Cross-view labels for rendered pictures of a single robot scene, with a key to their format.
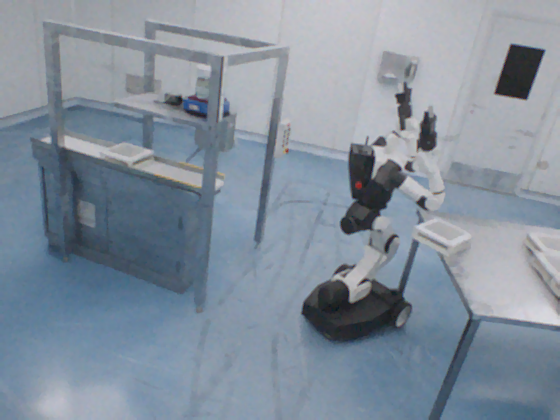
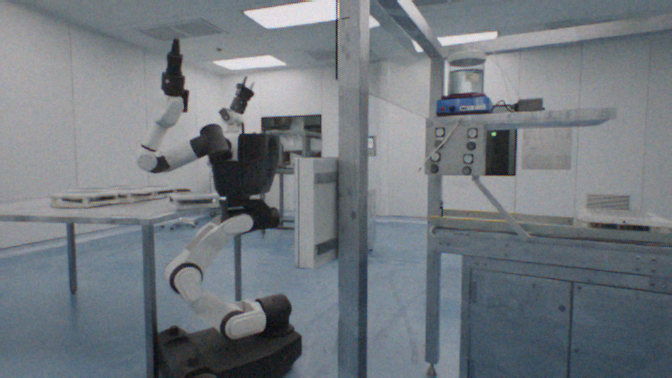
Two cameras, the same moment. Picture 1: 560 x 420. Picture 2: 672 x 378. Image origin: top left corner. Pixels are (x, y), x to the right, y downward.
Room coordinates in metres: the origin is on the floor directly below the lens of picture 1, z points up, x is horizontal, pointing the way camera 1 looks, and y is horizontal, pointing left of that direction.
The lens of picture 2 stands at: (4.32, 0.29, 1.08)
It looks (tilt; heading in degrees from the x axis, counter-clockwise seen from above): 4 degrees down; 190
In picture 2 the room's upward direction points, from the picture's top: straight up
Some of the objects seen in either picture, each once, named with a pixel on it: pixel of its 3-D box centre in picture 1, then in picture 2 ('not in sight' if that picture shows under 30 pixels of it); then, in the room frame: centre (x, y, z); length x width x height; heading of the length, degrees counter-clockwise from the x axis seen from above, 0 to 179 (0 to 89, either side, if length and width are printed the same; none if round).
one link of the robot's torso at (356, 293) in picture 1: (351, 285); (239, 318); (2.61, -0.52, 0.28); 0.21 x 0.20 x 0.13; 137
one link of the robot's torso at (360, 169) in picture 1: (372, 172); (244, 161); (2.61, -0.49, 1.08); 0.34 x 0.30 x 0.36; 1
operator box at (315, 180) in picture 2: (282, 138); (322, 210); (3.41, 0.09, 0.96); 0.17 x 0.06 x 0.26; 163
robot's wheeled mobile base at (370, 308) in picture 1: (351, 294); (233, 337); (2.63, -0.55, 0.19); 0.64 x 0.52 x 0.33; 137
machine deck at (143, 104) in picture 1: (175, 110); (512, 123); (2.70, 0.72, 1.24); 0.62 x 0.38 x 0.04; 73
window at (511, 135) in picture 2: not in sight; (471, 141); (-2.22, 1.41, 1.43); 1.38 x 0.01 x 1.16; 81
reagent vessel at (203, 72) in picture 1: (208, 80); (465, 74); (2.69, 0.54, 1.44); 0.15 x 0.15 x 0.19
